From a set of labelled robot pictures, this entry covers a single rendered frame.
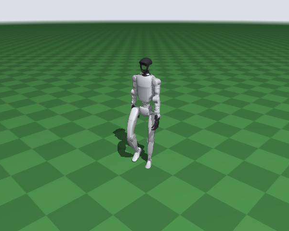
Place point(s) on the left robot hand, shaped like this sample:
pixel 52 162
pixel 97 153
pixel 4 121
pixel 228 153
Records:
pixel 156 123

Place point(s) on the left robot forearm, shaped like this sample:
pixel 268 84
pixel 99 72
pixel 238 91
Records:
pixel 157 107

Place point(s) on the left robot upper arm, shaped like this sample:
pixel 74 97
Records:
pixel 156 82

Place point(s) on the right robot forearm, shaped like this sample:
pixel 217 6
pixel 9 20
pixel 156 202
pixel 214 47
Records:
pixel 133 100

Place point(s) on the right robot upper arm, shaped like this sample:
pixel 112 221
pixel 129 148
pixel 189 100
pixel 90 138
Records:
pixel 134 90

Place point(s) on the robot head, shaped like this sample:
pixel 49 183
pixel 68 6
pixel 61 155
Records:
pixel 146 62

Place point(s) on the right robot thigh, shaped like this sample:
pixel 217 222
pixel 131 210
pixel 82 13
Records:
pixel 132 123

